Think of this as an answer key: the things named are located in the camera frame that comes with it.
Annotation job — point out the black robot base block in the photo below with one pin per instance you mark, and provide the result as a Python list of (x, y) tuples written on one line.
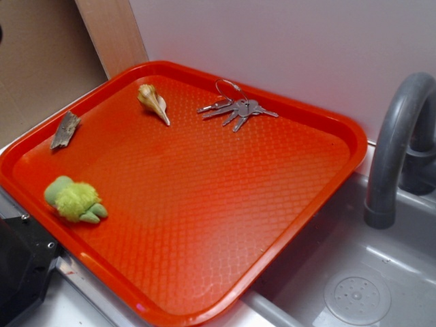
[(28, 258)]

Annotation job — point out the red plastic serving tray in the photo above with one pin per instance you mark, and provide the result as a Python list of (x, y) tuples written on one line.
[(196, 212)]

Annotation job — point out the beige conch seashell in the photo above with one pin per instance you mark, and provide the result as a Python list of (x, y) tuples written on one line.
[(152, 101)]

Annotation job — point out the green plush toy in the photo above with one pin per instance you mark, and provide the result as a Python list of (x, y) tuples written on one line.
[(75, 201)]

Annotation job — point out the grey plastic toy sink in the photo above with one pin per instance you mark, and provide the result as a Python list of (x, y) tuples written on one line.
[(340, 272)]

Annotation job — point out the light wooden board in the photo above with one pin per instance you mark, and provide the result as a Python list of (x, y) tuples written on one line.
[(114, 33)]

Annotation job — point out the grey curved toy faucet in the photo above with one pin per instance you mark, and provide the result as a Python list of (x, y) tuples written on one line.
[(404, 156)]

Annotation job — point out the silver key bunch on ring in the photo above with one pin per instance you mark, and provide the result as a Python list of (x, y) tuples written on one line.
[(238, 109)]

